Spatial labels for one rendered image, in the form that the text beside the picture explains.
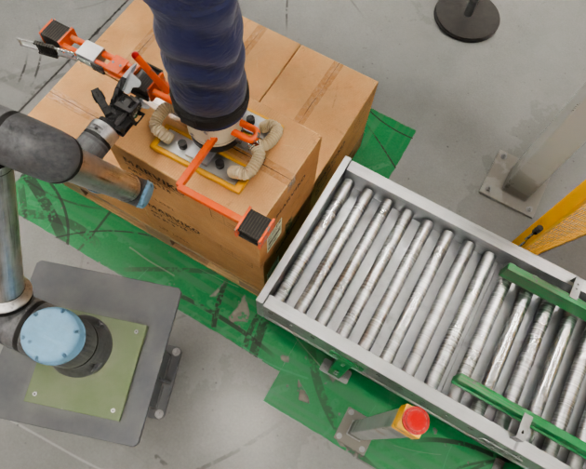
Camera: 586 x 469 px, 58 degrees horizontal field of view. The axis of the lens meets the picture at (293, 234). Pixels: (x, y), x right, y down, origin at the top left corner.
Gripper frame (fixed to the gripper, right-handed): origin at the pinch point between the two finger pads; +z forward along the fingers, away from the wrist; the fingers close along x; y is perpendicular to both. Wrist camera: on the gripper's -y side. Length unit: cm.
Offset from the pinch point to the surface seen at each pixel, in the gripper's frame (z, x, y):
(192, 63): -8.8, 35.1, 31.0
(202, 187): -17.8, -13.3, 32.7
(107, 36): 40, -53, -61
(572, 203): 40, -16, 140
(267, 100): 47, -53, 19
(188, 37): -9, 44, 32
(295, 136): 14, -13, 49
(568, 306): 21, -48, 162
